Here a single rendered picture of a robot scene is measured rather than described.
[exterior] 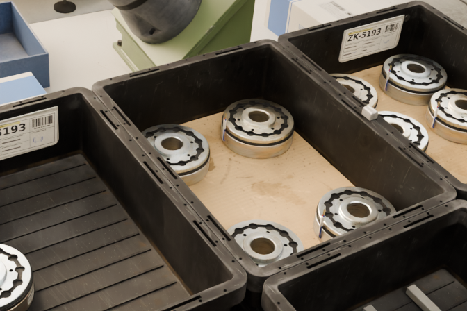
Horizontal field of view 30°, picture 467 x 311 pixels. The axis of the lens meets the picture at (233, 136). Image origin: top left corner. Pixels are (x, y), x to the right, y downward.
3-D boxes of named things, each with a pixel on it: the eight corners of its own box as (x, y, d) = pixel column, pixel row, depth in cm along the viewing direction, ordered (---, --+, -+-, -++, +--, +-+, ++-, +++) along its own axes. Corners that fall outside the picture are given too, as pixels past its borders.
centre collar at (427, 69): (393, 66, 139) (394, 62, 138) (418, 60, 141) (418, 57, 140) (412, 82, 135) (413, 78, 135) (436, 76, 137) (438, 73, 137)
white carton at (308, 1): (263, 26, 178) (268, -15, 172) (308, 12, 184) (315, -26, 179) (326, 73, 165) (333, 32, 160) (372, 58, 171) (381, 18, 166)
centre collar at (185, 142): (146, 143, 117) (146, 139, 116) (176, 131, 119) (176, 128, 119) (167, 162, 114) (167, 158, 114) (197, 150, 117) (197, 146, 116)
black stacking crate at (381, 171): (88, 155, 122) (87, 87, 115) (263, 103, 136) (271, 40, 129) (244, 355, 96) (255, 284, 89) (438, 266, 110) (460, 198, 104)
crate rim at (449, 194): (86, 98, 116) (86, 83, 114) (270, 50, 130) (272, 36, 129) (253, 297, 90) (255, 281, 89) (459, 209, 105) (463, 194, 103)
